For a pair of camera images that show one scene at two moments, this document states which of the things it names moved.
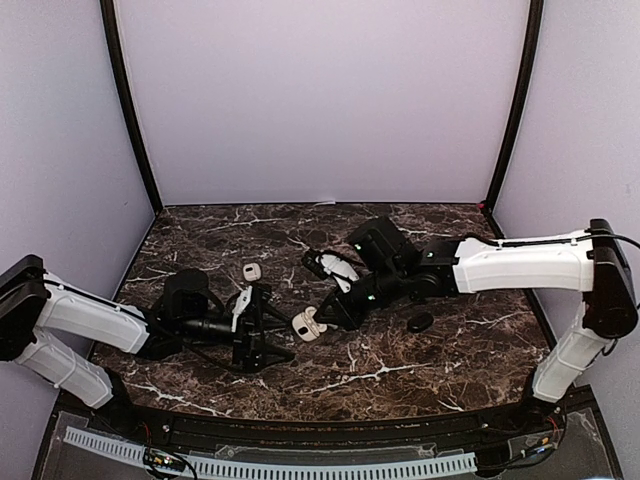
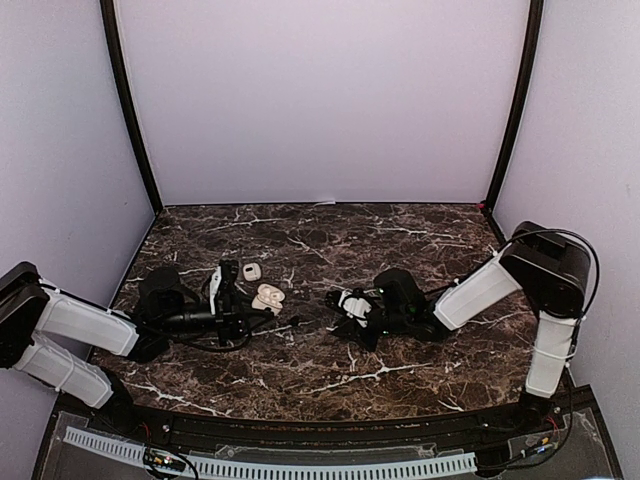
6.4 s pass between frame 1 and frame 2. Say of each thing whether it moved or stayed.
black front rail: stayed
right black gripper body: moved
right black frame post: stayed
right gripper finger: moved
